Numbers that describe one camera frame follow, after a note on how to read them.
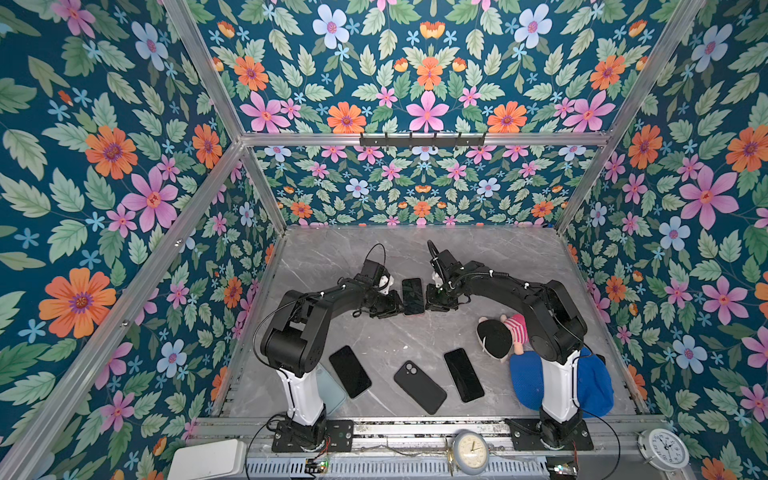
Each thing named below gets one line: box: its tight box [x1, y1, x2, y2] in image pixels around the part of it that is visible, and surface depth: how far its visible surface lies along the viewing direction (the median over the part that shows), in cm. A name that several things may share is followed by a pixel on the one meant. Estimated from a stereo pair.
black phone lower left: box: [329, 345, 372, 398], surface depth 86 cm
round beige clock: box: [453, 429, 490, 476], surface depth 69 cm
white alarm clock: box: [637, 428, 690, 471], surface depth 70 cm
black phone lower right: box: [444, 348, 484, 403], surface depth 85 cm
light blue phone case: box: [316, 363, 347, 415], surface depth 84 cm
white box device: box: [167, 439, 247, 480], surface depth 69 cm
